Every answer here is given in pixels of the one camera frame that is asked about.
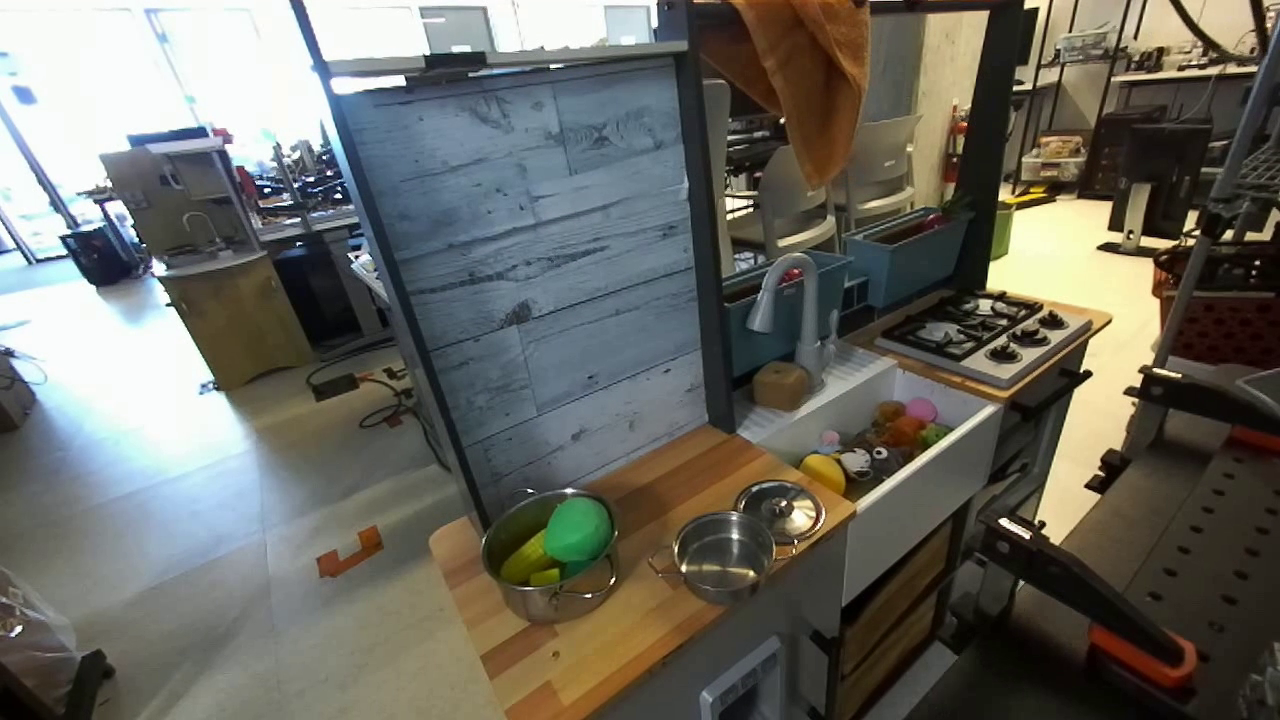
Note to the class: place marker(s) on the white chair back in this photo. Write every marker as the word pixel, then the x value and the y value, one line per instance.
pixel 790 213

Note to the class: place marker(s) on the steel pot lid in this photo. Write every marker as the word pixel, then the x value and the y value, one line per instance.
pixel 786 509

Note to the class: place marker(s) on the teal planter box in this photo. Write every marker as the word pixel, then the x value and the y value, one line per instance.
pixel 777 343
pixel 901 264

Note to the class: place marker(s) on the black frame rod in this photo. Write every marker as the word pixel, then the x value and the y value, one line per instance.
pixel 973 187

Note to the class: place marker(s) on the large steel pot with toys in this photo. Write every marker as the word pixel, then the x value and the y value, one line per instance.
pixel 555 552

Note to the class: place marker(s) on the orange clamp on floor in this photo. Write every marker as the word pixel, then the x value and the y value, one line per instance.
pixel 355 552

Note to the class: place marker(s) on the right teal planter box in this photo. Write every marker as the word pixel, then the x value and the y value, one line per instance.
pixel 901 264

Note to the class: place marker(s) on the brown round sponge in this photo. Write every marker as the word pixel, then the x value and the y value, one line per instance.
pixel 782 386

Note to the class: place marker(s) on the white sink basin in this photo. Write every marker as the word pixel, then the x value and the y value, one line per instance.
pixel 901 509

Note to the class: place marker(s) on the grey wood backsplash panel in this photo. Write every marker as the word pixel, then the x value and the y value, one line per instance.
pixel 536 238

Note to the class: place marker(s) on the toy stove top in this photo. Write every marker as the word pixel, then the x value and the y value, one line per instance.
pixel 986 339

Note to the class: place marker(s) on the orange towel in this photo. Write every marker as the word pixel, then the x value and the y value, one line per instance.
pixel 804 63

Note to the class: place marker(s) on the left teal planter box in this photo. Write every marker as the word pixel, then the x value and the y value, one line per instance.
pixel 777 343

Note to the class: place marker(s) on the black orange clamp tool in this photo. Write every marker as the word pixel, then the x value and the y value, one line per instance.
pixel 1120 635

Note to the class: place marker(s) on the pink toy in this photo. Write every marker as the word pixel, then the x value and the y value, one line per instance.
pixel 920 408

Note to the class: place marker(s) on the small steel pot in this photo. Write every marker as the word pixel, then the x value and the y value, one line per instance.
pixel 716 557

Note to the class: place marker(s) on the grey faucet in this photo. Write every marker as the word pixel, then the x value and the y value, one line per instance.
pixel 810 344

